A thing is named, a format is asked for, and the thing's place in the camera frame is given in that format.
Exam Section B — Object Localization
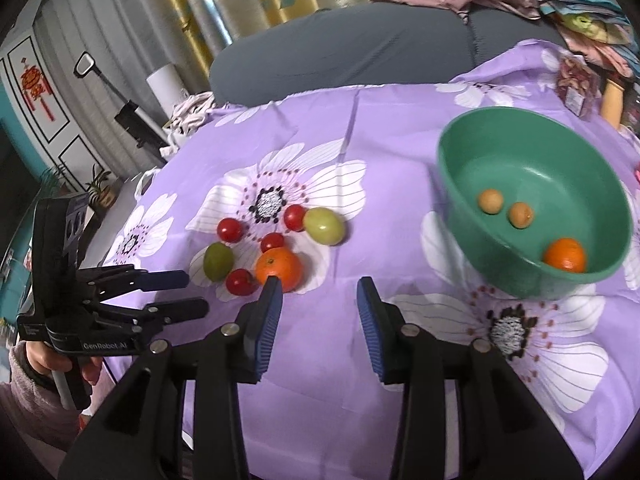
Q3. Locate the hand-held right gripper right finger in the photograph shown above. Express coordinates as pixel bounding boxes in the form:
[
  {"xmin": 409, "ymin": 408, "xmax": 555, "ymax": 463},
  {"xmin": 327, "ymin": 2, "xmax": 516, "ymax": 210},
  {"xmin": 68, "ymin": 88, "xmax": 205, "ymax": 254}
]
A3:
[{"xmin": 356, "ymin": 276, "xmax": 586, "ymax": 480}]

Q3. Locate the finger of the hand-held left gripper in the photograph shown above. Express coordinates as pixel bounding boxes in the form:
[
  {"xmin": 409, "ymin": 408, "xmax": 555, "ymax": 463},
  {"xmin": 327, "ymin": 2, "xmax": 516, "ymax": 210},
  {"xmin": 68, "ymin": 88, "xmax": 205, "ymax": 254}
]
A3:
[
  {"xmin": 97, "ymin": 297, "xmax": 210, "ymax": 336},
  {"xmin": 77, "ymin": 265, "xmax": 190, "ymax": 306}
]

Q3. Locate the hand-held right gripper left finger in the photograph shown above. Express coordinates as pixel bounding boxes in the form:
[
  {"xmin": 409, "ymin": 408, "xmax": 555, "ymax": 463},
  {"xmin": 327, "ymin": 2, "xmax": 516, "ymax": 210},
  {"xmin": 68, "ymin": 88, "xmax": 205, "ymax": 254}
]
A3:
[{"xmin": 57, "ymin": 276, "xmax": 284, "ymax": 480}]

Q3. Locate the dark green round fruit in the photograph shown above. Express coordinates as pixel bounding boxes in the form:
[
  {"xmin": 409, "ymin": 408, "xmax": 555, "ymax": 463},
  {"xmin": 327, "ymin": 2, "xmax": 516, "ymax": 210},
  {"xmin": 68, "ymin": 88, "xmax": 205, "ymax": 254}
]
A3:
[{"xmin": 203, "ymin": 242, "xmax": 235, "ymax": 281}]

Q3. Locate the orange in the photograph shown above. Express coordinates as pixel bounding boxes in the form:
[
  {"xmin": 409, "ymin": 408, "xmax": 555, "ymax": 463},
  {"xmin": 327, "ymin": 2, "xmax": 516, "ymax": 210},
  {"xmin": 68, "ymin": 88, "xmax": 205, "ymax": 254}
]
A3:
[
  {"xmin": 255, "ymin": 247, "xmax": 304, "ymax": 293},
  {"xmin": 543, "ymin": 238, "xmax": 587, "ymax": 274}
]

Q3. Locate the pale green round fruit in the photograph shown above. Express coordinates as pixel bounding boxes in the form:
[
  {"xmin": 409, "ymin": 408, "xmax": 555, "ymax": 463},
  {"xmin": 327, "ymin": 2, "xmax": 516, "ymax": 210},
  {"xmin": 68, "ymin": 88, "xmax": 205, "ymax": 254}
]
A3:
[{"xmin": 303, "ymin": 207, "xmax": 346, "ymax": 246}]

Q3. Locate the green plastic bowl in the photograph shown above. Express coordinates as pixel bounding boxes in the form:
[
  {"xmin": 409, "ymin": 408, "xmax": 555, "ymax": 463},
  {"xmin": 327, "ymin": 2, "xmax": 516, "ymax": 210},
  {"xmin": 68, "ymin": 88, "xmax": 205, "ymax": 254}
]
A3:
[{"xmin": 437, "ymin": 106, "xmax": 636, "ymax": 300}]

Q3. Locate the person's left forearm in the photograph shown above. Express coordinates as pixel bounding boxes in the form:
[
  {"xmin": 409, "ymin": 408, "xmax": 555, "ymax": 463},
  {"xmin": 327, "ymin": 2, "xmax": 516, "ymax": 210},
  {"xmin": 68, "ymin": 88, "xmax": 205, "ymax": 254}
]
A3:
[{"xmin": 0, "ymin": 342, "xmax": 88, "ymax": 456}]

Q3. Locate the person's left hand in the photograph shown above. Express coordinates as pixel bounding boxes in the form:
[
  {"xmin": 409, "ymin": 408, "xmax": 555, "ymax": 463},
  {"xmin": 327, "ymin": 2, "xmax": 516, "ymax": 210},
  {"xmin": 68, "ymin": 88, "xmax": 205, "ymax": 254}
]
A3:
[{"xmin": 24, "ymin": 341, "xmax": 102, "ymax": 386}]

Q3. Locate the potted plant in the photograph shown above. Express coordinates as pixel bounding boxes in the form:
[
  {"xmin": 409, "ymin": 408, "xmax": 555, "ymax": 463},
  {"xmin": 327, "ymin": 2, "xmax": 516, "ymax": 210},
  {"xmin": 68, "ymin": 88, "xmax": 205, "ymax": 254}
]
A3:
[{"xmin": 85, "ymin": 165, "xmax": 118, "ymax": 211}]

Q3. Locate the black floor stand device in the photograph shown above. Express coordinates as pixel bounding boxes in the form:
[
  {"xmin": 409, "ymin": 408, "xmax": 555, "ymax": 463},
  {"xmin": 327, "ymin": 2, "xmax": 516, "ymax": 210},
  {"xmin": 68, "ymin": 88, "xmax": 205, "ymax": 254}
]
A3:
[{"xmin": 74, "ymin": 52, "xmax": 168, "ymax": 166}]

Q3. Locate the white patterned cloth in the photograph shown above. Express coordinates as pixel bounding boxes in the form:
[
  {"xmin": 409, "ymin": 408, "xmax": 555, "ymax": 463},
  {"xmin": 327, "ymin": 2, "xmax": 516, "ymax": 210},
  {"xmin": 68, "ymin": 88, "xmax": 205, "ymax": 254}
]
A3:
[{"xmin": 162, "ymin": 91, "xmax": 216, "ymax": 153}]

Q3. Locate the purple floral cloth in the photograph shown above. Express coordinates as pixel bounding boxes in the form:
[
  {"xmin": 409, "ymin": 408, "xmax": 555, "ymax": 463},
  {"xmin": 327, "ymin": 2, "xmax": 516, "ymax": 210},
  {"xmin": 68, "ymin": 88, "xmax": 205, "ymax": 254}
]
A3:
[{"xmin": 100, "ymin": 40, "xmax": 640, "ymax": 480}]

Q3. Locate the small tan longan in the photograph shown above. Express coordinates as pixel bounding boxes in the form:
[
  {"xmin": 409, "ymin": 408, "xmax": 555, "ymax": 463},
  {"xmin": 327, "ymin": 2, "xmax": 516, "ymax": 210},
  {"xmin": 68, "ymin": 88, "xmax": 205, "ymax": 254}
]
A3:
[
  {"xmin": 477, "ymin": 189, "xmax": 504, "ymax": 214},
  {"xmin": 508, "ymin": 202, "xmax": 535, "ymax": 229}
]

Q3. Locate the white cylinder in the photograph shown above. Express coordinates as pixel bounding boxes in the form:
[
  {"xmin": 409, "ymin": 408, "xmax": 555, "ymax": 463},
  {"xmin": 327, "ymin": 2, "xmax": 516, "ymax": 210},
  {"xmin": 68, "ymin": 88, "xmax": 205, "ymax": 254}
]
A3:
[{"xmin": 146, "ymin": 63, "xmax": 188, "ymax": 116}]

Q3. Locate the grey sheer curtain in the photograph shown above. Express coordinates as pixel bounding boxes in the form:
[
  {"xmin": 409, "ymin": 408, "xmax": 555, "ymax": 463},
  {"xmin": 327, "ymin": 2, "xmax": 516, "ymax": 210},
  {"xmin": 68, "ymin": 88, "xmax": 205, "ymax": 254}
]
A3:
[{"xmin": 30, "ymin": 0, "xmax": 471, "ymax": 181}]

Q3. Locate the grey sofa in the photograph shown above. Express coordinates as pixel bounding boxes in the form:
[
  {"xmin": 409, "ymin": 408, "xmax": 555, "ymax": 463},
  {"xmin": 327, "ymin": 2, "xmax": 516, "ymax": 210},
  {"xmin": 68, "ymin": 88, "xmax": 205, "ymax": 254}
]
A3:
[{"xmin": 207, "ymin": 2, "xmax": 576, "ymax": 108}]

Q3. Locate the yellow cylinder bottle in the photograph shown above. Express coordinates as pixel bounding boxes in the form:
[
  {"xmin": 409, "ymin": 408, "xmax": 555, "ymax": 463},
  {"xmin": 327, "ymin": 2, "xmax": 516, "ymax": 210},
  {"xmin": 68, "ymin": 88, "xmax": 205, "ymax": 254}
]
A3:
[{"xmin": 600, "ymin": 80, "xmax": 628, "ymax": 128}]

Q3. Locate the stack of folded clothes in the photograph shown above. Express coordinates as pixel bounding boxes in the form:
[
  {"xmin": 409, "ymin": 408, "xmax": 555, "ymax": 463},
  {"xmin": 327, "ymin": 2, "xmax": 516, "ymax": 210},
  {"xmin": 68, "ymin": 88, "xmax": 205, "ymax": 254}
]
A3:
[{"xmin": 525, "ymin": 0, "xmax": 640, "ymax": 81}]

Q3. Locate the red knot wall decoration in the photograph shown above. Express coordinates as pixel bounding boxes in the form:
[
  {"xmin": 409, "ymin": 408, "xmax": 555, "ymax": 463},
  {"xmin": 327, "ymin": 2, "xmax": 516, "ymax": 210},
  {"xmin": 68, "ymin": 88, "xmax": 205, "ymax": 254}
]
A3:
[{"xmin": 20, "ymin": 57, "xmax": 57, "ymax": 122}]

